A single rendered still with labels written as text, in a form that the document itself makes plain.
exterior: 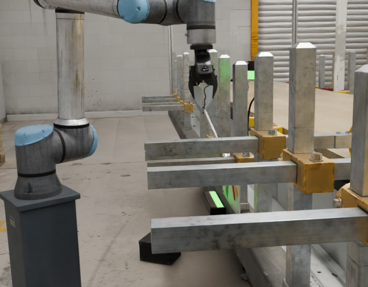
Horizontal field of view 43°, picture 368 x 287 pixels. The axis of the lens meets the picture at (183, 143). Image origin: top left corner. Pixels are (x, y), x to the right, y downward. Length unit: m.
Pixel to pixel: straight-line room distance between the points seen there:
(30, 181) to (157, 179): 1.23
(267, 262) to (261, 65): 0.43
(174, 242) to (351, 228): 0.20
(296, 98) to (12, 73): 8.72
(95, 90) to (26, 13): 1.85
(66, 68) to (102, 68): 7.19
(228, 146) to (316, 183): 0.30
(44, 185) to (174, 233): 1.45
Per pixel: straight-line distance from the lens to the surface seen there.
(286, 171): 0.78
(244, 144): 1.02
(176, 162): 1.26
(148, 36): 9.15
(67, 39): 1.96
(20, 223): 1.92
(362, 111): 0.59
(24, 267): 1.99
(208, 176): 0.76
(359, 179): 0.60
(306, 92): 0.81
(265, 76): 1.05
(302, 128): 0.82
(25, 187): 1.94
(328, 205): 1.28
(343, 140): 1.08
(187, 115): 2.80
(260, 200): 1.10
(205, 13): 1.45
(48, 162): 1.93
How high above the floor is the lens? 1.14
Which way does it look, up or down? 11 degrees down
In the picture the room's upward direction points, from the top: 1 degrees counter-clockwise
